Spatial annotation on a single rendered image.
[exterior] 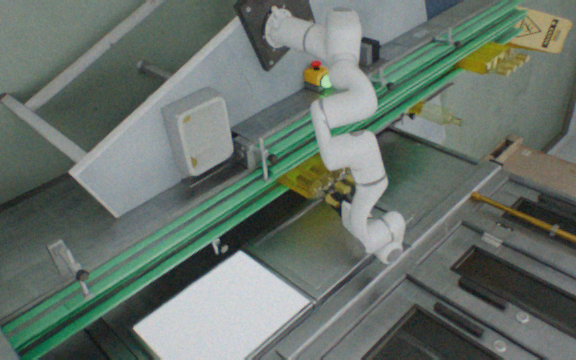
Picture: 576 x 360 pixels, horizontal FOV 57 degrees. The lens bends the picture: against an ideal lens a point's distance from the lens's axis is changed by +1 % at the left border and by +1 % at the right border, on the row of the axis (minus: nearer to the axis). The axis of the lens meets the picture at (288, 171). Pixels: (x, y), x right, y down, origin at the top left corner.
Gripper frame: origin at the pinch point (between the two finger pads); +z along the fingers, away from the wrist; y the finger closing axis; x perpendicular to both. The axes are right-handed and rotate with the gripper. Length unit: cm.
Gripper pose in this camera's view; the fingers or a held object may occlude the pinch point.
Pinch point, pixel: (337, 201)
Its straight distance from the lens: 169.0
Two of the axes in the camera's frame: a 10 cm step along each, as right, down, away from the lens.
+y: -0.8, -8.1, -5.9
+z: -4.9, -4.8, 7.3
